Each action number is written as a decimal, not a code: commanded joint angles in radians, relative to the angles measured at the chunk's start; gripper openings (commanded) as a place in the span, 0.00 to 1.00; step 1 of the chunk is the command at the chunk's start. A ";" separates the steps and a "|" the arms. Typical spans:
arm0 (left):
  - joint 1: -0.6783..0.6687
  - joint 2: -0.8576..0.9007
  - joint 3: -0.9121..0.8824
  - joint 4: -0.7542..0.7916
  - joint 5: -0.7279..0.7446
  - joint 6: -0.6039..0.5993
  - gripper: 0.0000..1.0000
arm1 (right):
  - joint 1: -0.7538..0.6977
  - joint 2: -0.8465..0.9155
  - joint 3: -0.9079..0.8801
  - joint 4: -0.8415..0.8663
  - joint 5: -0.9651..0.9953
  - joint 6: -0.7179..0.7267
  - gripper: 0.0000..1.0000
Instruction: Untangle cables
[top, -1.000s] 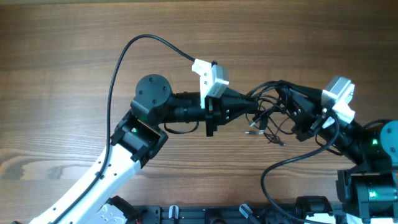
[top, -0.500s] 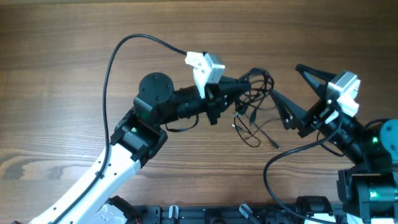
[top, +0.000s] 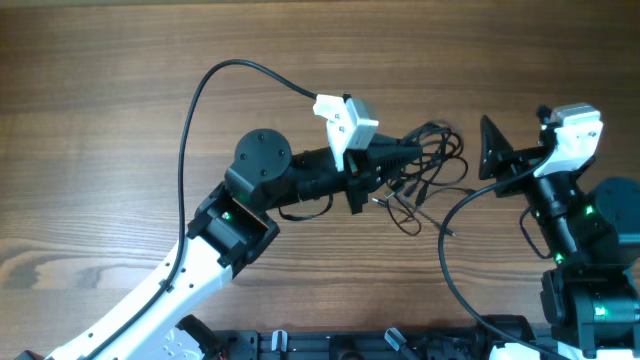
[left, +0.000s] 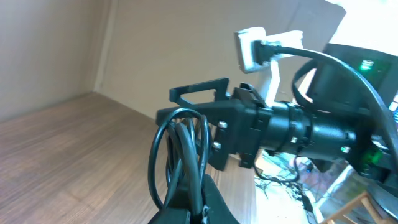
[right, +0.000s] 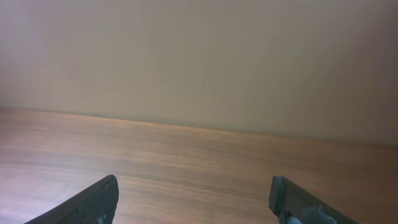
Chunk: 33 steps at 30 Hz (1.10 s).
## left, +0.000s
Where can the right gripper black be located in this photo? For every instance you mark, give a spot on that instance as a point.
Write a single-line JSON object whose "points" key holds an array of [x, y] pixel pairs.
{"points": [[227, 126]]}

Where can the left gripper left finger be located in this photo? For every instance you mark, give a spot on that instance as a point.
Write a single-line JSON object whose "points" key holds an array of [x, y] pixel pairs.
{"points": [[171, 216]]}

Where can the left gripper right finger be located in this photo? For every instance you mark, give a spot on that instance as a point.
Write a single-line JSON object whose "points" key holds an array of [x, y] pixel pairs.
{"points": [[215, 209]]}

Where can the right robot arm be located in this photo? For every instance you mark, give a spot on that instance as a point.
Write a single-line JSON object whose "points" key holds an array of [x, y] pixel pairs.
{"points": [[346, 117]]}

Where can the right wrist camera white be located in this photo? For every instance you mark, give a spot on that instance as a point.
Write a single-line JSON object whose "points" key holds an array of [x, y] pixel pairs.
{"points": [[257, 53]]}

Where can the right camera cable black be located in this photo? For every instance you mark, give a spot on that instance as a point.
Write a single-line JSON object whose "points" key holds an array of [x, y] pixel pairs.
{"points": [[351, 81]]}

